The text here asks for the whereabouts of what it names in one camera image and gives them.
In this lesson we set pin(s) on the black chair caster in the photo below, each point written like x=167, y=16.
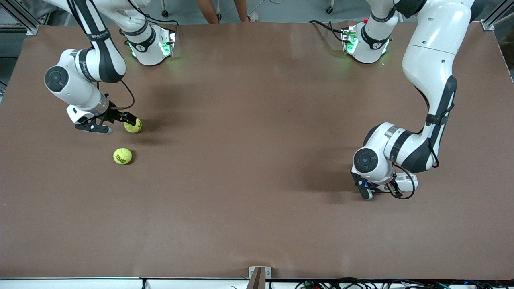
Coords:
x=330, y=9
x=165, y=13

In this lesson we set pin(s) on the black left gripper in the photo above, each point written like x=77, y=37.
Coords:
x=393, y=187

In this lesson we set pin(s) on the white table edge strip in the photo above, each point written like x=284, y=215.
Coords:
x=60, y=284

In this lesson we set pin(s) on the yellow tennis ball black print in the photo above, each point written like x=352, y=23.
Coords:
x=122, y=156

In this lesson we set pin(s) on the clear tennis ball can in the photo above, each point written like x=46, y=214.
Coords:
x=406, y=185

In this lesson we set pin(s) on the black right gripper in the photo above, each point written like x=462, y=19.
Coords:
x=113, y=115

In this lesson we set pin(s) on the bare person leg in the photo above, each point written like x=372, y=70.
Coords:
x=242, y=11
x=208, y=12

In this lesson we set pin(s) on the plain yellow tennis ball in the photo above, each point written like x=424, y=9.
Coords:
x=133, y=127

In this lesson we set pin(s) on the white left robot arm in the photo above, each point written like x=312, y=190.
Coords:
x=433, y=52

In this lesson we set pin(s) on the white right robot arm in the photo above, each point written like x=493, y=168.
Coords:
x=68, y=86

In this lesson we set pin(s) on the brown table cover sheet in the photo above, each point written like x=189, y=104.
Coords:
x=257, y=120

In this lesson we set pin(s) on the aluminium frame profile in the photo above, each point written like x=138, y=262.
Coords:
x=24, y=25
x=492, y=20

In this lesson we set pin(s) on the grey camera pole bracket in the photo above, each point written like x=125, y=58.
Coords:
x=260, y=281

